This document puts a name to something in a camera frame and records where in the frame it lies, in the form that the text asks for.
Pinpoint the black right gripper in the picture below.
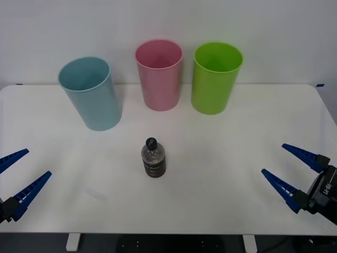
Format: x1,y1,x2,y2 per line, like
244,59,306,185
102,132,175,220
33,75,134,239
261,143,337,225

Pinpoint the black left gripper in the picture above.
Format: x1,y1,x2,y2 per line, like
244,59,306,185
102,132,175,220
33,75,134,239
0,149,52,225

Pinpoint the dark bottle with black cap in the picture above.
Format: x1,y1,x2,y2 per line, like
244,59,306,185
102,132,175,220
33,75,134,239
141,137,167,179

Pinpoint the white table leg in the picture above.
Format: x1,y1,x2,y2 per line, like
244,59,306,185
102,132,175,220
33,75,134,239
65,233,80,251
243,234,257,253

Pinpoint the pale blue plastic bin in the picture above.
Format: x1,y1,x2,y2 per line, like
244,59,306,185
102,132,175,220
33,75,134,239
57,56,123,132

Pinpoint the green plastic bin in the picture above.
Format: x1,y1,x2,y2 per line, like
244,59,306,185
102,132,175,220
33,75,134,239
191,41,244,115

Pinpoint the pink plastic bin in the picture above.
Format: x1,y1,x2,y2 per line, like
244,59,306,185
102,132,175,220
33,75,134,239
135,39,183,112

